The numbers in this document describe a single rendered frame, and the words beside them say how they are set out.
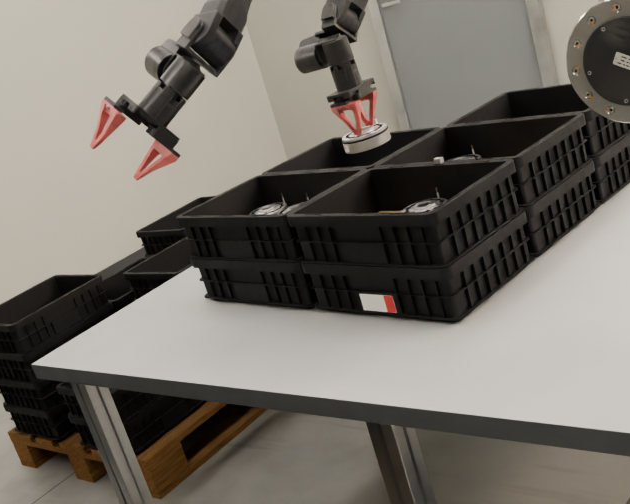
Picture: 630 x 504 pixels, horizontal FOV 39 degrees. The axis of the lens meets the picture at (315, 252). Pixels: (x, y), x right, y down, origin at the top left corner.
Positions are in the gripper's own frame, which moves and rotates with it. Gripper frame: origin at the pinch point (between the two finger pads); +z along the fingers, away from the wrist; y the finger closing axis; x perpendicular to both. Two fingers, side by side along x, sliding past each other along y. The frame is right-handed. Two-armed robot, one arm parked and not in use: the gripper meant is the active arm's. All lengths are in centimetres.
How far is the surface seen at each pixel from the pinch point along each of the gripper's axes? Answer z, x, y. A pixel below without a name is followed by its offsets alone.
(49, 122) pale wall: -6, -313, -148
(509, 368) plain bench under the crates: 36, 42, 40
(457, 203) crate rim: 13.9, 28.0, 17.6
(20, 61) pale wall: -42, -312, -146
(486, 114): 16, -1, -56
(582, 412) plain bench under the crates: 37, 59, 51
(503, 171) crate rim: 14.2, 30.1, 1.4
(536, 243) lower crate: 33.1, 28.9, -5.6
